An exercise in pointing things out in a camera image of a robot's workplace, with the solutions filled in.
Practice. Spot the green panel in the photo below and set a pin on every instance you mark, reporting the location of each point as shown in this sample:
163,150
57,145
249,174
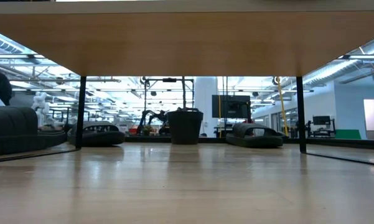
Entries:
348,134

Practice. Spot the wooden shelf with black frame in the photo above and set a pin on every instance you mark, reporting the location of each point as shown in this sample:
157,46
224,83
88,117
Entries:
186,43

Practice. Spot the green plant in black pot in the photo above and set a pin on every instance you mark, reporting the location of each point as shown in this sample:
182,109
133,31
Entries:
185,127

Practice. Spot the small monitor on stand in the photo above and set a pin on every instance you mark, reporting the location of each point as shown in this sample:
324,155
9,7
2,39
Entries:
321,120

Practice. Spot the black background robot arm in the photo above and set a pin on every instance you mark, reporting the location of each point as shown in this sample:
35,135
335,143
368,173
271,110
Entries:
149,116

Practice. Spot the white humanoid robot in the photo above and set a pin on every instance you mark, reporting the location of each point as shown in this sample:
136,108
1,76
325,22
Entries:
40,105

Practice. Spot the large black monitor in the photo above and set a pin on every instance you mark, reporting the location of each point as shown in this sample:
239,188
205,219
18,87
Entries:
230,107

